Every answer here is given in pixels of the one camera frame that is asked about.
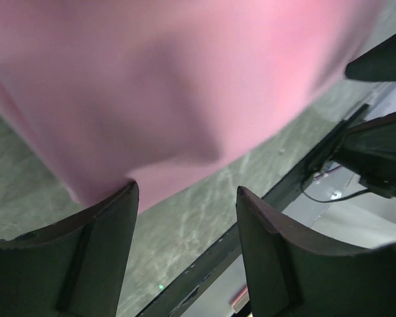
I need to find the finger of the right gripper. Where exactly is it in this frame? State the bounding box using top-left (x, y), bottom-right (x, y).
top-left (345, 34), bottom-right (396, 82)
top-left (333, 112), bottom-right (396, 198)

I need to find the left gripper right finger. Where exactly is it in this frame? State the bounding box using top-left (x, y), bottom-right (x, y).
top-left (236, 187), bottom-right (396, 316)

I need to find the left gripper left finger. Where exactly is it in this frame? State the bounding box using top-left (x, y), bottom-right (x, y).
top-left (0, 182), bottom-right (139, 316)

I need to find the pink t shirt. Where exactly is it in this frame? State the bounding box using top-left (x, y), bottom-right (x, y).
top-left (0, 1), bottom-right (384, 211)

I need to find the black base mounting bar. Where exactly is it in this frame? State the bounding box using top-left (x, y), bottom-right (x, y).
top-left (138, 104), bottom-right (369, 316)

